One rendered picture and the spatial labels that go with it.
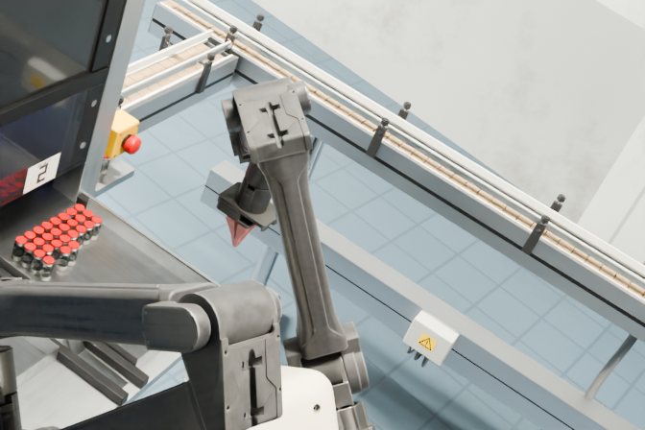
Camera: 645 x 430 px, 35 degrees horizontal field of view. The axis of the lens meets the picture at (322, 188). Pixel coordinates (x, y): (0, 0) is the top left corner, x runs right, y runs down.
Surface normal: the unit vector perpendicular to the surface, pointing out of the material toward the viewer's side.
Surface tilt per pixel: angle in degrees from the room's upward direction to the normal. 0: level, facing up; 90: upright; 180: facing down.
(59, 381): 0
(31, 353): 0
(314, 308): 78
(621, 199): 90
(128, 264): 0
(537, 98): 90
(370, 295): 90
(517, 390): 90
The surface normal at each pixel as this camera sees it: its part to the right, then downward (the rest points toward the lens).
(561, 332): 0.33, -0.77
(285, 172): 0.20, 0.44
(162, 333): -0.62, 0.08
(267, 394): 0.78, 0.03
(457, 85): -0.58, 0.29
